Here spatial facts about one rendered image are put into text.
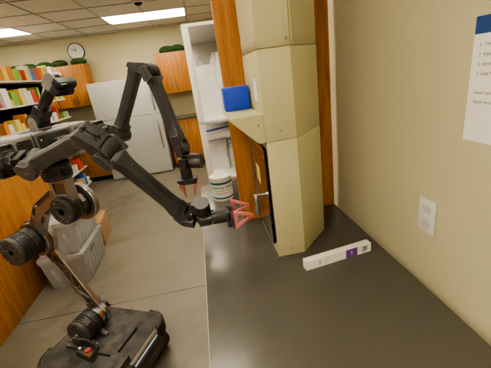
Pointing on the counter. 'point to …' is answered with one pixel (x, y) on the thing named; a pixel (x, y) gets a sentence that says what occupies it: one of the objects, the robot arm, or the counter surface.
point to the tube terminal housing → (290, 139)
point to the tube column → (275, 23)
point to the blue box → (235, 98)
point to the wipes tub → (221, 186)
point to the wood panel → (228, 14)
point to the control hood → (248, 123)
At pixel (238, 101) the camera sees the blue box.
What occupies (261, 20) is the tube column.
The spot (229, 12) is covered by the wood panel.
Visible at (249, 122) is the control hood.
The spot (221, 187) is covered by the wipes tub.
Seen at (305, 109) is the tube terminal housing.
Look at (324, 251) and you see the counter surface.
